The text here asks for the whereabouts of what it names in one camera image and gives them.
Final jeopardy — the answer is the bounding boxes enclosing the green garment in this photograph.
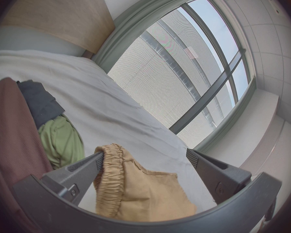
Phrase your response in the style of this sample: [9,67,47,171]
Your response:
[38,114,85,169]

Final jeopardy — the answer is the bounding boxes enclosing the bed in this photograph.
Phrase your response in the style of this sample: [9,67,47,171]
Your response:
[0,0,219,221]

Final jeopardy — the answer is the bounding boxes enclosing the window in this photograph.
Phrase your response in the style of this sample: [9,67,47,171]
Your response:
[108,0,251,149]

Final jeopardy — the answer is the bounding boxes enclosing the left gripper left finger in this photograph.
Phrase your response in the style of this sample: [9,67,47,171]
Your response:
[41,151,105,203]

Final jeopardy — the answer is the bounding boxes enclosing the brown shorts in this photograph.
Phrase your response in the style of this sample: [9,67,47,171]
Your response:
[0,78,53,227]

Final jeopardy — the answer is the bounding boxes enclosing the blue-green curtain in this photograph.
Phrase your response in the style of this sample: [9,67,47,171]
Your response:
[94,0,215,74]

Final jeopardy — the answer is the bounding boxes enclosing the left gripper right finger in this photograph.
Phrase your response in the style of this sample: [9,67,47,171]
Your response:
[186,149,252,205]

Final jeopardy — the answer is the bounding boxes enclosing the tan shorts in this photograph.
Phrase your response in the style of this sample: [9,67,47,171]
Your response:
[93,143,197,221]

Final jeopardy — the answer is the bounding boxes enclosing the black garment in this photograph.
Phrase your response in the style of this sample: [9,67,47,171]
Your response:
[17,80,65,128]

